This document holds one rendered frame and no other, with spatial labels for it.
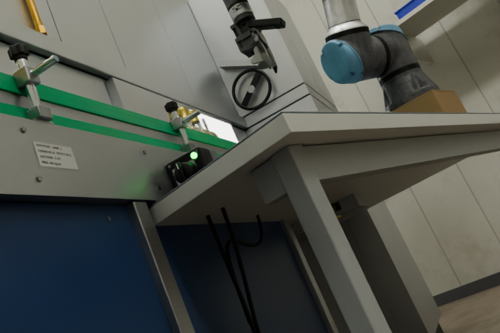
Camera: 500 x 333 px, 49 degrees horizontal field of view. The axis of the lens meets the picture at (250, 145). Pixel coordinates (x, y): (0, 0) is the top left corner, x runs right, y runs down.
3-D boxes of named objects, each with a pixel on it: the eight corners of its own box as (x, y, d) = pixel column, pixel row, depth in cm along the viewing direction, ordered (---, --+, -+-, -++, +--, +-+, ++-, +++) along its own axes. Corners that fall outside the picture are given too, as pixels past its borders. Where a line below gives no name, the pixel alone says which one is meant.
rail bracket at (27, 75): (45, 129, 82) (20, 55, 86) (82, 106, 80) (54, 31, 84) (25, 125, 78) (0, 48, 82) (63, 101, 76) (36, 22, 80)
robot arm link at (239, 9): (252, 7, 185) (243, -2, 178) (257, 17, 184) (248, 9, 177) (234, 18, 188) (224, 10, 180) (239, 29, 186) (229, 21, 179)
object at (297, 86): (294, 159, 338) (238, 39, 361) (348, 130, 327) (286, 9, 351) (252, 146, 273) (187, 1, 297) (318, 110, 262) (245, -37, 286)
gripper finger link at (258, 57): (257, 76, 175) (249, 54, 179) (274, 67, 173) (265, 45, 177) (254, 72, 172) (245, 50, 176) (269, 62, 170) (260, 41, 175)
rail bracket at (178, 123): (190, 158, 124) (170, 108, 128) (216, 143, 122) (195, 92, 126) (181, 156, 121) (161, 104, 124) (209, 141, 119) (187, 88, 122)
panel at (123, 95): (254, 191, 243) (225, 125, 252) (260, 188, 242) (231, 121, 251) (142, 180, 160) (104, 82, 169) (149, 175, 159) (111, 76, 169)
